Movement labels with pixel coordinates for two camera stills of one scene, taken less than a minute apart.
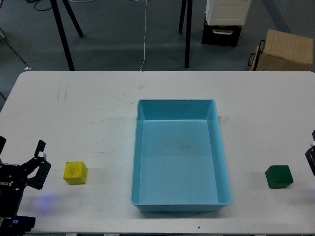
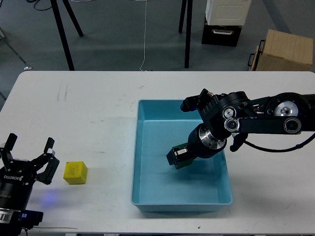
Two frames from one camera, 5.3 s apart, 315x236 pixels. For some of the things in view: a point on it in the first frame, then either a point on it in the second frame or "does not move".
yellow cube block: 75,172 does not move
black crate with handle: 223,35 does not move
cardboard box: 282,51 does not move
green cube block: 279,176 to 185,162
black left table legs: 61,29 does not move
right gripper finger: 310,154 to 200,143
